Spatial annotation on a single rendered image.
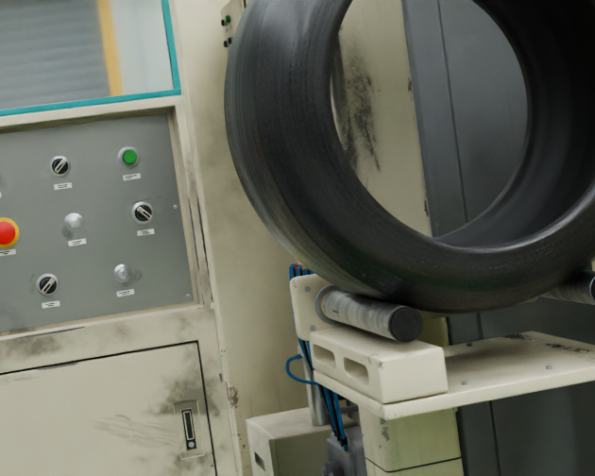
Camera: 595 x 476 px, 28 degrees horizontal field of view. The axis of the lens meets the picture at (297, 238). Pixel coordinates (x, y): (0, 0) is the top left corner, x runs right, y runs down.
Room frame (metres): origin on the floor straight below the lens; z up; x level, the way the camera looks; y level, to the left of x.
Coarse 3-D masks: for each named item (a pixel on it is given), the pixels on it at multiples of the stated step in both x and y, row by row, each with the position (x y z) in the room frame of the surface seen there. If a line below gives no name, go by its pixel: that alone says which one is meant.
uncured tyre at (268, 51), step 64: (256, 0) 1.58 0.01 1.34; (320, 0) 1.46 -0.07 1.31; (512, 0) 1.81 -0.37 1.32; (576, 0) 1.74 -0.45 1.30; (256, 64) 1.48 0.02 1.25; (320, 64) 1.45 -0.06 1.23; (576, 64) 1.80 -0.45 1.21; (256, 128) 1.48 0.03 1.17; (320, 128) 1.45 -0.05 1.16; (576, 128) 1.80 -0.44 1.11; (256, 192) 1.59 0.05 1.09; (320, 192) 1.45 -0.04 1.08; (512, 192) 1.80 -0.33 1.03; (576, 192) 1.76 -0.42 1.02; (320, 256) 1.51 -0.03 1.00; (384, 256) 1.47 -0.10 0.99; (448, 256) 1.48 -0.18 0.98; (512, 256) 1.50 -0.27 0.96; (576, 256) 1.53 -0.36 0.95
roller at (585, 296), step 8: (584, 272) 1.58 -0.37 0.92; (592, 272) 1.56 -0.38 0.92; (568, 280) 1.60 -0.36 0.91; (576, 280) 1.58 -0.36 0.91; (584, 280) 1.56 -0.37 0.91; (592, 280) 1.54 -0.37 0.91; (560, 288) 1.62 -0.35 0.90; (568, 288) 1.60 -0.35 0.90; (576, 288) 1.57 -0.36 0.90; (584, 288) 1.55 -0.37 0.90; (592, 288) 1.53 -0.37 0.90; (544, 296) 1.69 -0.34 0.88; (552, 296) 1.66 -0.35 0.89; (560, 296) 1.63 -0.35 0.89; (568, 296) 1.61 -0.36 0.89; (576, 296) 1.58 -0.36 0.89; (584, 296) 1.56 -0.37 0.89; (592, 296) 1.53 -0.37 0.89; (592, 304) 1.56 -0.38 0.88
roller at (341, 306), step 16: (320, 304) 1.80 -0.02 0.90; (336, 304) 1.71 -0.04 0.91; (352, 304) 1.64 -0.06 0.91; (368, 304) 1.58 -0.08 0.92; (384, 304) 1.53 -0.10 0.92; (336, 320) 1.75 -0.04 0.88; (352, 320) 1.63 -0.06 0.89; (368, 320) 1.55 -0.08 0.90; (384, 320) 1.48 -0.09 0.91; (400, 320) 1.47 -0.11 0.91; (416, 320) 1.47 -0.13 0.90; (400, 336) 1.47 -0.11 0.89; (416, 336) 1.47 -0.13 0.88
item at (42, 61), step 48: (0, 0) 2.02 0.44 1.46; (48, 0) 2.04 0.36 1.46; (96, 0) 2.06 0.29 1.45; (144, 0) 2.08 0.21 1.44; (0, 48) 2.02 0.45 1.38; (48, 48) 2.04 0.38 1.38; (96, 48) 2.06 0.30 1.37; (144, 48) 2.07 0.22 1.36; (0, 96) 2.02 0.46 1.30; (48, 96) 2.03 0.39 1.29; (96, 96) 2.05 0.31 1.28; (144, 96) 2.07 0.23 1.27
